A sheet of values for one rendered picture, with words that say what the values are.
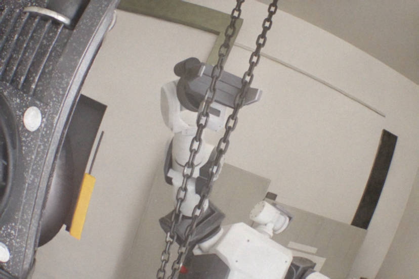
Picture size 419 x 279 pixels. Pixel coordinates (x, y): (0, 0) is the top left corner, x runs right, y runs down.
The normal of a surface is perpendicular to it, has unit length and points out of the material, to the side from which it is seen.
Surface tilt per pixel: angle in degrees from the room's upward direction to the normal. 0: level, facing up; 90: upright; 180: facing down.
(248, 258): 74
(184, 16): 90
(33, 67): 90
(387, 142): 90
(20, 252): 90
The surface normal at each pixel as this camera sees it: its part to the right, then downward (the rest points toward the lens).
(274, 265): 0.52, -0.22
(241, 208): 0.01, -0.14
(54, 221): 0.22, -0.07
